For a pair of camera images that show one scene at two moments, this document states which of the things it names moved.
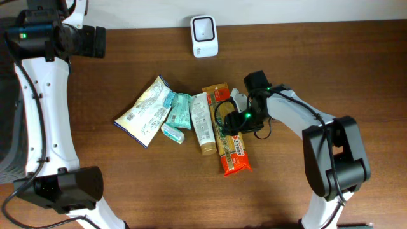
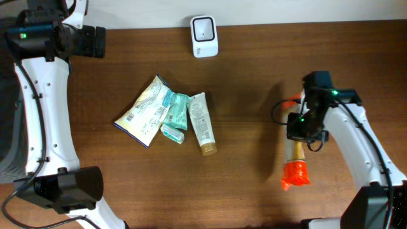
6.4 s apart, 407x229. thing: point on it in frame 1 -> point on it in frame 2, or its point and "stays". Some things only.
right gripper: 236,125 -> 293,133
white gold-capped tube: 205,124 stays
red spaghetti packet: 232,154 -> 296,172
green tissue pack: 172,133 stays
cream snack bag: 144,119 stays
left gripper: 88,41 stays
